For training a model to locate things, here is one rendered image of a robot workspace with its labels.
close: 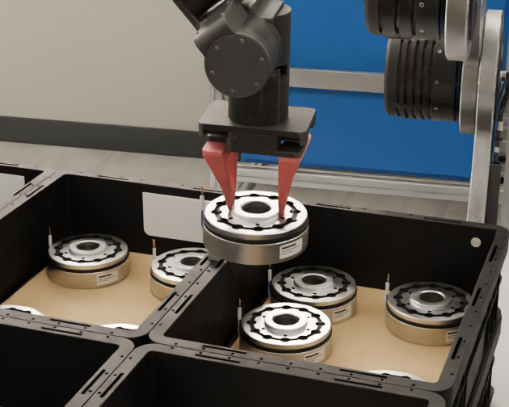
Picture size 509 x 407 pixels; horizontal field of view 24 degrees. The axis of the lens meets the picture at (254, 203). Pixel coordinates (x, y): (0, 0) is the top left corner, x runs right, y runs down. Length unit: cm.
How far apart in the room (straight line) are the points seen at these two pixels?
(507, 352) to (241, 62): 76
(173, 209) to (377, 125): 177
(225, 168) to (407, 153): 217
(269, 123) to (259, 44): 12
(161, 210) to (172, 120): 282
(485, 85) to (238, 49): 116
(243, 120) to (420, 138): 217
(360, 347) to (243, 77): 45
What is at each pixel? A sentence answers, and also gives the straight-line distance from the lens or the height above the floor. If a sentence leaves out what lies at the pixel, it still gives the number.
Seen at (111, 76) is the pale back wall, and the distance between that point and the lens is 437.
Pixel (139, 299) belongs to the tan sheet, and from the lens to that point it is 145.
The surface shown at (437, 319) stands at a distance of 135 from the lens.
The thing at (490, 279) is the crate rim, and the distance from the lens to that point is 129.
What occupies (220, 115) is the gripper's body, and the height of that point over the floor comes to 114.
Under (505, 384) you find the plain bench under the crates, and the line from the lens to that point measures 155.
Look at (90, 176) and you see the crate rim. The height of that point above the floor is 93.
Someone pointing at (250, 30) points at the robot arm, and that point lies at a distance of 100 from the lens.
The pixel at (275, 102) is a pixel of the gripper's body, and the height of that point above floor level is 116.
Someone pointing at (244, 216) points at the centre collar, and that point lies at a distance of 113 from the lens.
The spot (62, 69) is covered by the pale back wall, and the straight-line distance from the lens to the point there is 444.
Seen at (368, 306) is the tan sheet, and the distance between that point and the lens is 143.
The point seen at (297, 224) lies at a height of 104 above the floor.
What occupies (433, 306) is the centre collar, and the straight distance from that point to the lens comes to 136.
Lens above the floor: 148
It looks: 22 degrees down
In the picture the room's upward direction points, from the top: straight up
